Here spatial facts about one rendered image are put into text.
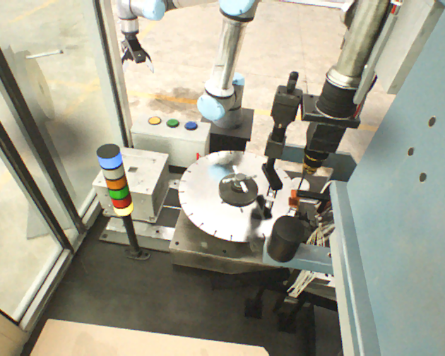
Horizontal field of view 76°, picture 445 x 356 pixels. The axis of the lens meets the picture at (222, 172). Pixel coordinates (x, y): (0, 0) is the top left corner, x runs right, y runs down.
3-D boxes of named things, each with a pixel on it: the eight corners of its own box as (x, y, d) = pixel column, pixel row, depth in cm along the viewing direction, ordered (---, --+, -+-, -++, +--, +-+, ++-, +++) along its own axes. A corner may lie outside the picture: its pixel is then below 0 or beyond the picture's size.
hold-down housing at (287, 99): (260, 157, 72) (276, 83, 58) (264, 146, 75) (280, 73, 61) (282, 163, 71) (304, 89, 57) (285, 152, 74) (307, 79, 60)
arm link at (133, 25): (140, 19, 112) (119, 21, 109) (142, 32, 115) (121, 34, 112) (134, 13, 116) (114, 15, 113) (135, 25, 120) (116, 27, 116)
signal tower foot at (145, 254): (120, 256, 86) (119, 251, 84) (125, 246, 88) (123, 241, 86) (148, 261, 85) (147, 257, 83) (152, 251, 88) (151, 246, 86)
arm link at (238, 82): (246, 99, 134) (250, 71, 125) (234, 113, 126) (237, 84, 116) (223, 91, 138) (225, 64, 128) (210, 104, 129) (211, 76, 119)
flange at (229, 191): (210, 186, 81) (210, 180, 79) (239, 169, 86) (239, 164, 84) (236, 212, 75) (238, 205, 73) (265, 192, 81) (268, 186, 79)
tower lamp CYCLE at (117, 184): (102, 188, 63) (99, 179, 61) (111, 174, 66) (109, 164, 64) (122, 191, 62) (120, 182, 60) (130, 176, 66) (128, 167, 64)
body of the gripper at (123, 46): (138, 52, 129) (135, 23, 120) (145, 60, 124) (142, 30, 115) (121, 55, 126) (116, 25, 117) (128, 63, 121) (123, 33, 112)
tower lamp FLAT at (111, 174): (99, 178, 60) (96, 168, 58) (108, 163, 64) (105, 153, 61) (120, 181, 60) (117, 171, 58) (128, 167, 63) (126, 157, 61)
